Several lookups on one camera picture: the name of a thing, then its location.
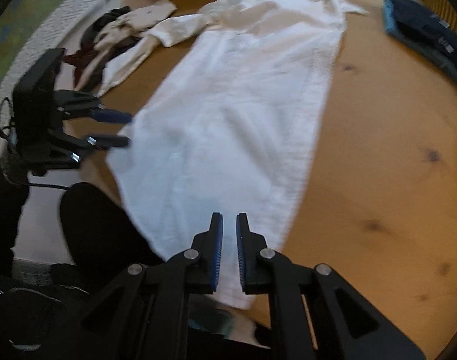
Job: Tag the cream garment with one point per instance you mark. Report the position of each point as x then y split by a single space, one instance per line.
146 17

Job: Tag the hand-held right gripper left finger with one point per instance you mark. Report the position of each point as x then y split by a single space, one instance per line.
217 255

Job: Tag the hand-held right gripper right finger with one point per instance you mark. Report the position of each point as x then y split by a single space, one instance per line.
241 255

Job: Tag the person's left forearm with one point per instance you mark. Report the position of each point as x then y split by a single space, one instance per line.
3 213

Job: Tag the folded blue garment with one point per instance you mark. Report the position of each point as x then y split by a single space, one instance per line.
391 18

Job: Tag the person's black jacket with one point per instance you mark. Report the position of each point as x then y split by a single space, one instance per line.
25 318

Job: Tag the white button-up shirt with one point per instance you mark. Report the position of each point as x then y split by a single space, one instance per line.
243 120

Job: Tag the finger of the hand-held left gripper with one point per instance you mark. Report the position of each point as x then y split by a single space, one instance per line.
112 142
112 116

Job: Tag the pile of dark clothes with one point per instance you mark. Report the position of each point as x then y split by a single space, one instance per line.
85 37

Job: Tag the landscape wall mural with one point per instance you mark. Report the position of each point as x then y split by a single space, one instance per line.
18 15

